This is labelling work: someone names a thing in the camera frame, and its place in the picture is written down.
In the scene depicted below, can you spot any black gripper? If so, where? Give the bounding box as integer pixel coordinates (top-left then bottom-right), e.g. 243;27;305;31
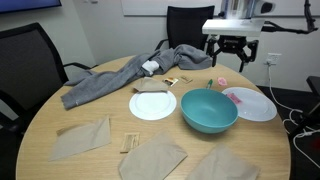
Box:
206;35;260;73

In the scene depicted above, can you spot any teal green bowl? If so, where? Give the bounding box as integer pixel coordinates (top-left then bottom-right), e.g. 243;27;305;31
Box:
180;87;239;135

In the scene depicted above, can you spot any pink paper packet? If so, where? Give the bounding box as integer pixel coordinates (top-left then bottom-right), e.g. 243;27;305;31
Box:
226;92;242;104

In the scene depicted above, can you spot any small brown packet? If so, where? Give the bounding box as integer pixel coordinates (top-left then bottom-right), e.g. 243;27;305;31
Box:
179;75;194;84

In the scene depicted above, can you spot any white plate with pink packet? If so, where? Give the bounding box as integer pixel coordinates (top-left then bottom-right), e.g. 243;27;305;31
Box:
221;86;278;122

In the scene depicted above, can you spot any orange white snack packet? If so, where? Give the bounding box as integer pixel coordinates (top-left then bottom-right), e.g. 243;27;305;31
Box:
162;76;179;88

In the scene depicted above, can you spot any white sweater label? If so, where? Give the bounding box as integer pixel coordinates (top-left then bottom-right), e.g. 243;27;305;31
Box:
141;59;160;76

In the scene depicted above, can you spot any folded brown paper napkin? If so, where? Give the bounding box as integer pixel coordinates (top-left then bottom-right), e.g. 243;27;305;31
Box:
132;76;170;93

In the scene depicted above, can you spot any empty white plate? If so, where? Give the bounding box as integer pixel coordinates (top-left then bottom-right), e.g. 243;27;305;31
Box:
128;89;178;121

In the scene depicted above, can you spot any black stand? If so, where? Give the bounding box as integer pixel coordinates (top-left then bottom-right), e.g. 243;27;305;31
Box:
288;75;320;139

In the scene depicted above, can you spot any grey sweater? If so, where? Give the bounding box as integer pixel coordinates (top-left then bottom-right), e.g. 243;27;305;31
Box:
60;44;214;111

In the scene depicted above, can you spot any black mesh office chair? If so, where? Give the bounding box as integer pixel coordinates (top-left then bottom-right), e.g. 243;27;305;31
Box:
0;22;98;134

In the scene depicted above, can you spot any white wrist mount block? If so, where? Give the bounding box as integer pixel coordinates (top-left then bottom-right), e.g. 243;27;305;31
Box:
201;18;267;38

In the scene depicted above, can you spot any white wall outlet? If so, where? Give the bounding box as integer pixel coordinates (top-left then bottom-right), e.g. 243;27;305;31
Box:
265;52;283;66

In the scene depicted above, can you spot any white cable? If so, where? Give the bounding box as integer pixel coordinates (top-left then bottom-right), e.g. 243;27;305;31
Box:
267;63;314;134
292;129;320;168

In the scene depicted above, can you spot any black cable bundle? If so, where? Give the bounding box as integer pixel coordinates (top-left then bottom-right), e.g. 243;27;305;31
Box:
261;0;318;35

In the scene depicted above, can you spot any wall screen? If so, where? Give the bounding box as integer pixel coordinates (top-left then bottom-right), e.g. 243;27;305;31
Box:
0;0;63;14

